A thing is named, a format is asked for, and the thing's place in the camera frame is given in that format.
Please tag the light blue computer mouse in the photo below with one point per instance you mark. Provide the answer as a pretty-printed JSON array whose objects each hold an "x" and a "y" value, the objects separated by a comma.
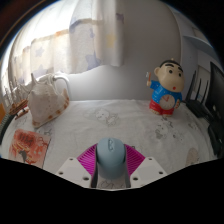
[{"x": 111, "y": 156}]

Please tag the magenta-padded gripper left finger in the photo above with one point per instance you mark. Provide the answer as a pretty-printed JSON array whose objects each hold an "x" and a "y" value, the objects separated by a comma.
[{"x": 83, "y": 165}]

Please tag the cartoon boy figure clock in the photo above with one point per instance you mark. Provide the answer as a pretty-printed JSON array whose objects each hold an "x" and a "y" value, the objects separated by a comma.
[{"x": 166, "y": 90}]

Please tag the white star-print curtain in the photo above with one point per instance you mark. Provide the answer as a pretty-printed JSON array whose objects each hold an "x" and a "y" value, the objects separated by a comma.
[{"x": 66, "y": 36}]

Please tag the black router with antennas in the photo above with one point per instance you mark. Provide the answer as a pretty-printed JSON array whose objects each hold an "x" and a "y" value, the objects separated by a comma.
[{"x": 198, "y": 108}]

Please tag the large white conch shell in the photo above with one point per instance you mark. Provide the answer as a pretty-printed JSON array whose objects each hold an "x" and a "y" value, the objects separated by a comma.
[{"x": 45, "y": 103}]

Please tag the black desk device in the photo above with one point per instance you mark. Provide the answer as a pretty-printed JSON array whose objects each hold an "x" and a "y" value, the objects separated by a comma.
[{"x": 217, "y": 136}]

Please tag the red printed mouse pad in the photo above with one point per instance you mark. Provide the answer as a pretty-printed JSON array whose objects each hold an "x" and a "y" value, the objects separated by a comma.
[{"x": 28, "y": 146}]

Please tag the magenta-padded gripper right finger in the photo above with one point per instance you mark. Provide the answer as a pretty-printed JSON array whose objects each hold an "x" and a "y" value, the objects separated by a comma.
[{"x": 138, "y": 165}]

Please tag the brown wooden chair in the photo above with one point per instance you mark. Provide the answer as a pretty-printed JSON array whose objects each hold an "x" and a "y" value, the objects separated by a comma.
[{"x": 2, "y": 112}]

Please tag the white wall shelf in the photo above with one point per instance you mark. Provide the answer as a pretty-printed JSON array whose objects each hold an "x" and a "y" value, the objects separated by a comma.
[{"x": 200, "y": 41}]

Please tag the white printed tablecloth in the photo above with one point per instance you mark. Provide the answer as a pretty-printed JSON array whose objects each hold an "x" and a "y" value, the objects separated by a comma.
[{"x": 133, "y": 126}]

